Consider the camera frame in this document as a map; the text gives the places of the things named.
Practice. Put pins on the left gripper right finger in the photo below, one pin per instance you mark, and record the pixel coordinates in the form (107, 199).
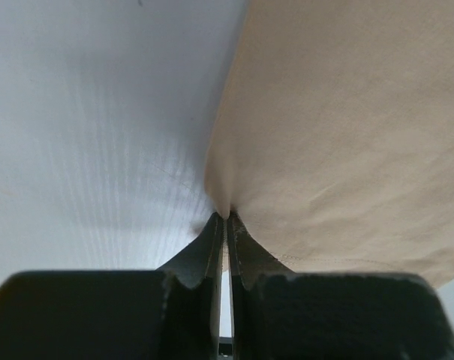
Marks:
(282, 314)

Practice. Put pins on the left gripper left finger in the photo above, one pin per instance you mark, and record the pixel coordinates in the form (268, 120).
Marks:
(172, 312)

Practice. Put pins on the beige t shirt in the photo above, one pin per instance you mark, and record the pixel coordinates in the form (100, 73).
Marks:
(334, 139)

